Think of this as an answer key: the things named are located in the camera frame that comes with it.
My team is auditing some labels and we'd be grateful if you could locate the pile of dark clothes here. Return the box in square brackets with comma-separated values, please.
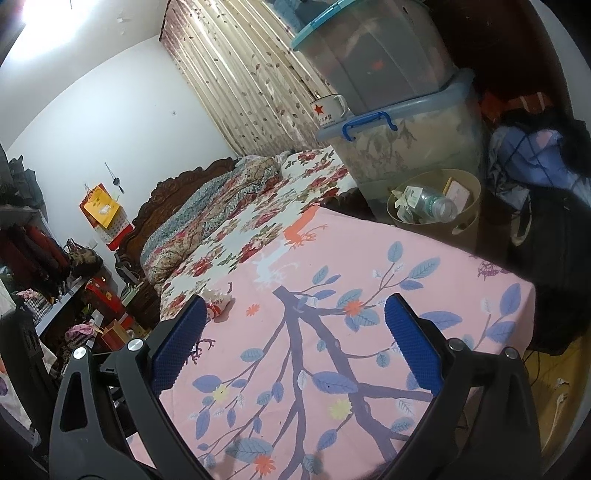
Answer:
[480, 92, 590, 355]

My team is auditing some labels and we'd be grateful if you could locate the yellow paper bag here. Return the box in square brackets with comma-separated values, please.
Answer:
[80, 183, 120, 228]

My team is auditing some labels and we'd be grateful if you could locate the floral bed sheet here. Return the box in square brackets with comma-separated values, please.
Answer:
[159, 146, 356, 320]

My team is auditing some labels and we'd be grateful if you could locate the red white wrapper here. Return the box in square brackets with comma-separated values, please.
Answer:
[199, 287, 233, 321]

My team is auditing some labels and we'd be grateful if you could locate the dark wooden nightstand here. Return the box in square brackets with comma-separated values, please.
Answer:
[121, 280, 160, 330]

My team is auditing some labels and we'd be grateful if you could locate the white enamel red star mug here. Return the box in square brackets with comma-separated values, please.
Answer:
[311, 94, 349, 127]

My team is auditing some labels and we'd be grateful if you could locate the pink floral tablecloth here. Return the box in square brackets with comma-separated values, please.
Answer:
[160, 206, 535, 479]

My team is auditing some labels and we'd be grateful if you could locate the bottom clear storage box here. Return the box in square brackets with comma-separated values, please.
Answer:
[317, 69, 484, 223]

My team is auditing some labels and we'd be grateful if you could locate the clear plastic water bottle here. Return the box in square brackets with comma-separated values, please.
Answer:
[403, 185, 459, 223]

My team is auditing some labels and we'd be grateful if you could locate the carved dark wooden headboard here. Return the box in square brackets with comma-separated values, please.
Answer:
[114, 157, 238, 283]

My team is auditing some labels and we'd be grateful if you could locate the middle clear storage box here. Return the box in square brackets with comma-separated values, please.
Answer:
[291, 0, 457, 115]

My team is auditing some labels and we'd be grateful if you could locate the folded patterned quilt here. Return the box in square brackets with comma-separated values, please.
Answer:
[140, 156, 283, 288]

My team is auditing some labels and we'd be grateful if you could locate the clear storage box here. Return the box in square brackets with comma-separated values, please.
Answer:
[264, 0, 337, 33]
[291, 0, 457, 115]
[317, 69, 484, 223]

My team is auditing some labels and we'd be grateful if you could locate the red gift bag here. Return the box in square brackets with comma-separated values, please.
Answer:
[83, 277, 125, 321]

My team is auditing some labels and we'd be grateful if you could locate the hanging key ornament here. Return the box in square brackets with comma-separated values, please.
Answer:
[104, 162, 124, 194]

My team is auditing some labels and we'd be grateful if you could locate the top clear storage box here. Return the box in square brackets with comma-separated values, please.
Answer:
[264, 0, 337, 33]

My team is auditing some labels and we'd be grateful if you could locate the beige leaf pattern curtain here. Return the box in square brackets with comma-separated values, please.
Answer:
[160, 0, 332, 155]

